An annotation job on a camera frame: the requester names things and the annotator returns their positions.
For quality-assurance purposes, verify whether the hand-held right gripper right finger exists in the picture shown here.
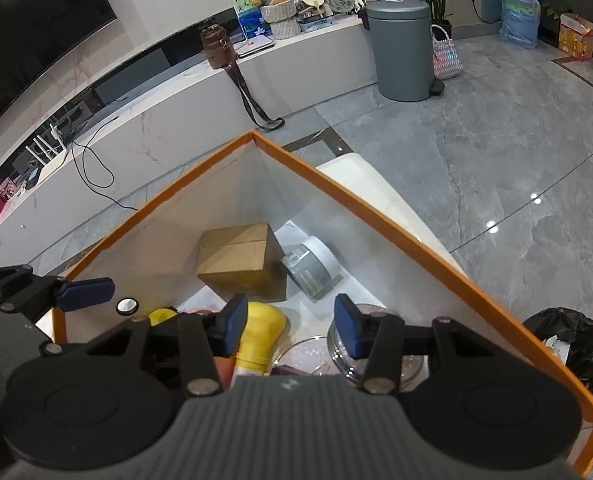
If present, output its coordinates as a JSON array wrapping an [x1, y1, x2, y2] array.
[[333, 294, 482, 395]]

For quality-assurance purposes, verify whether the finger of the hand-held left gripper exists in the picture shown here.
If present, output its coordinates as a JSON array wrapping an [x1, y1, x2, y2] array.
[[0, 265, 116, 328], [39, 297, 142, 358]]

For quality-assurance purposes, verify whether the brown bottle bag with strap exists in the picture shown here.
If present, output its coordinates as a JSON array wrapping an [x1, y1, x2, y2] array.
[[200, 24, 284, 131]]

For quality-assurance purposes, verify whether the white marble television console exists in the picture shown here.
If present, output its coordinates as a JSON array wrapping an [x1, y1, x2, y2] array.
[[0, 10, 382, 271]]

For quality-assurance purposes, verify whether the white woven basket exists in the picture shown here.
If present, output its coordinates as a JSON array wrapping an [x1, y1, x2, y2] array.
[[271, 16, 301, 40], [260, 0, 297, 23]]

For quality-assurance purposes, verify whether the grey pedal trash can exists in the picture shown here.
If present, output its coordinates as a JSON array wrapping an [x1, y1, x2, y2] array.
[[363, 0, 445, 102]]

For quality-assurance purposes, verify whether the small woven handbag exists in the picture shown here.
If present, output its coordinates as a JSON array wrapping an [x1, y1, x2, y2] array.
[[430, 24, 457, 81]]

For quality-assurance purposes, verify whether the clear plastic cube box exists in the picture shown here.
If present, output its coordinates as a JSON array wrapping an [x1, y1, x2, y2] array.
[[326, 305, 429, 393]]

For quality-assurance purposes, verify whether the yellow bottle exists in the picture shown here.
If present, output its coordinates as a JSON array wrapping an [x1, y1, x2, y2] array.
[[231, 302, 287, 378]]

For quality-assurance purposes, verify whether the white router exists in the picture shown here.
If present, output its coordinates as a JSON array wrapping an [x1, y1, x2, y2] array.
[[26, 122, 70, 166]]

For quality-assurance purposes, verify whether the blue water jug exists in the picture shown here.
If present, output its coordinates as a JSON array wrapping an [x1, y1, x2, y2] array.
[[499, 0, 542, 50]]

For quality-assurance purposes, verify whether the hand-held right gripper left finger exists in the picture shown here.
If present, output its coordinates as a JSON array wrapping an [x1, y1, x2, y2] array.
[[89, 294, 250, 396]]

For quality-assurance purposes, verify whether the black television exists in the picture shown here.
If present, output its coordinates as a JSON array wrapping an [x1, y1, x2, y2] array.
[[0, 0, 117, 146]]

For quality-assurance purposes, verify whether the brown cardboard cube box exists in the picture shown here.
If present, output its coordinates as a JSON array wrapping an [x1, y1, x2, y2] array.
[[195, 222, 288, 303]]

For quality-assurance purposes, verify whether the orange carton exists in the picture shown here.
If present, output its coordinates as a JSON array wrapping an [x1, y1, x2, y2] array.
[[557, 12, 593, 61]]

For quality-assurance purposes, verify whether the grey cream jar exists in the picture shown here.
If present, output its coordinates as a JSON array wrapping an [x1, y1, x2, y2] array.
[[280, 236, 346, 301]]

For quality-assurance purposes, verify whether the orange cardboard box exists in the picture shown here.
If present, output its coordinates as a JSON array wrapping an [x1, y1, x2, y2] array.
[[51, 130, 593, 478]]

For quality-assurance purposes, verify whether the black cable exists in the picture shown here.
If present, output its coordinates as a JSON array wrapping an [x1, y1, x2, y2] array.
[[69, 115, 140, 211]]

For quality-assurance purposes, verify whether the black bag trash can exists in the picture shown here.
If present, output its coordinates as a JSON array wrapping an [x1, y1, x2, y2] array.
[[521, 307, 593, 411]]

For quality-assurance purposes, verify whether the glitter compact mirror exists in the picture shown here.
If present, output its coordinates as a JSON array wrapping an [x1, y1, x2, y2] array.
[[269, 337, 337, 378]]

